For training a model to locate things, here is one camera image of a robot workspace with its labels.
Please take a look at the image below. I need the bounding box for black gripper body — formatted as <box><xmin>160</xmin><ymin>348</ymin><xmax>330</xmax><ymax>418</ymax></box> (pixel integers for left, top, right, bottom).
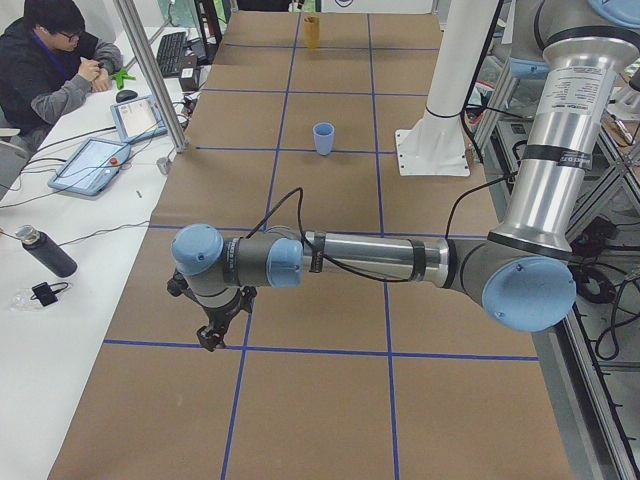
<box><xmin>200</xmin><ymin>286</ymin><xmax>256</xmax><ymax>333</ymax></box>

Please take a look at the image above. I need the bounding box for light blue cup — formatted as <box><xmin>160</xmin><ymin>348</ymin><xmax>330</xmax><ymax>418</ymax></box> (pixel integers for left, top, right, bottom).
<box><xmin>312</xmin><ymin>122</ymin><xmax>335</xmax><ymax>156</ymax></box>

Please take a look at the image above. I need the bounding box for yellow wooden cup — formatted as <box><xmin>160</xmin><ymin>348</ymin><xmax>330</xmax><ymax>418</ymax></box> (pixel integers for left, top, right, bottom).
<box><xmin>302</xmin><ymin>15</ymin><xmax>320</xmax><ymax>49</ymax></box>

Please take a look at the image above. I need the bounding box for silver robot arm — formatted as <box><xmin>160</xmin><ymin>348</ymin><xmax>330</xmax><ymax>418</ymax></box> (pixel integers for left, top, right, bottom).
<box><xmin>167</xmin><ymin>1</ymin><xmax>639</xmax><ymax>351</ymax></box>

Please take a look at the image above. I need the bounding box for small black adapter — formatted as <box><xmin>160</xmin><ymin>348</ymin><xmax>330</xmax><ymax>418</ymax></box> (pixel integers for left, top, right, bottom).
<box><xmin>31</xmin><ymin>282</ymin><xmax>70</xmax><ymax>307</ymax></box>

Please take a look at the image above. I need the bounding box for black water bottle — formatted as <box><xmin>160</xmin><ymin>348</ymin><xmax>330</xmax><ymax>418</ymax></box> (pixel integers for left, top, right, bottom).
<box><xmin>15</xmin><ymin>225</ymin><xmax>78</xmax><ymax>278</ymax></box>

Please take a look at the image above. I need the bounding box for teach pendant tablet near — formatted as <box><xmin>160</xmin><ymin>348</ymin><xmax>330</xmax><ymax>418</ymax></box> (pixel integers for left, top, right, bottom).
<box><xmin>48</xmin><ymin>138</ymin><xmax>131</xmax><ymax>197</ymax></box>

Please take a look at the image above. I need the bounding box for teach pendant tablet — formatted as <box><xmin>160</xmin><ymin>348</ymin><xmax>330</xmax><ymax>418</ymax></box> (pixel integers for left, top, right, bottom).
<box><xmin>48</xmin><ymin>138</ymin><xmax>131</xmax><ymax>197</ymax></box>
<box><xmin>110</xmin><ymin>95</ymin><xmax>167</xmax><ymax>144</ymax></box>

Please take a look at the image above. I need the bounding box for teach pendant tablet far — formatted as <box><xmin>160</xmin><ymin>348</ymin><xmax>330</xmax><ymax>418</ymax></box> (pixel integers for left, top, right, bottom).
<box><xmin>110</xmin><ymin>95</ymin><xmax>167</xmax><ymax>144</ymax></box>

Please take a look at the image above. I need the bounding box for black computer mouse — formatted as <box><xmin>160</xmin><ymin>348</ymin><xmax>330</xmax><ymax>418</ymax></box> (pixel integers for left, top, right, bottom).
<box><xmin>115</xmin><ymin>89</ymin><xmax>138</xmax><ymax>103</ymax></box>

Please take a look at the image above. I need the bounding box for green plastic toy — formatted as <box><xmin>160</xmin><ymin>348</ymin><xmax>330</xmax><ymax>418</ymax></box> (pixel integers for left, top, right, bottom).
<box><xmin>112</xmin><ymin>68</ymin><xmax>136</xmax><ymax>90</ymax></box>

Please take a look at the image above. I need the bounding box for black keyboard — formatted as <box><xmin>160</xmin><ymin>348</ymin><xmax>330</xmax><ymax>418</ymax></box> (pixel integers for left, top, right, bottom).
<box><xmin>156</xmin><ymin>32</ymin><xmax>188</xmax><ymax>78</ymax></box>

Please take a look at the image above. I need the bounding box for seated person in black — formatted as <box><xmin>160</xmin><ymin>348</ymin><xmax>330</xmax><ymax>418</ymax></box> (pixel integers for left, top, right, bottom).
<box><xmin>1</xmin><ymin>1</ymin><xmax>123</xmax><ymax>153</ymax></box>

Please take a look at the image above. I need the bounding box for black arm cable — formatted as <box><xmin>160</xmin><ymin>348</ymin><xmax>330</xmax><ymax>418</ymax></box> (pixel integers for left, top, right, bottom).
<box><xmin>244</xmin><ymin>187</ymin><xmax>416</xmax><ymax>285</ymax></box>

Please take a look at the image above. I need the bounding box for aluminium frame post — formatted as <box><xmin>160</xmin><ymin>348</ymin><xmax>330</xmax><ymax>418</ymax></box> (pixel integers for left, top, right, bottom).
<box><xmin>113</xmin><ymin>0</ymin><xmax>187</xmax><ymax>153</ymax></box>

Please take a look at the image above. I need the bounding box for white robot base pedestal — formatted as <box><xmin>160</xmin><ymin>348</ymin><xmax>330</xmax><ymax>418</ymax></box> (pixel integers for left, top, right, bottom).
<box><xmin>395</xmin><ymin>0</ymin><xmax>501</xmax><ymax>177</ymax></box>

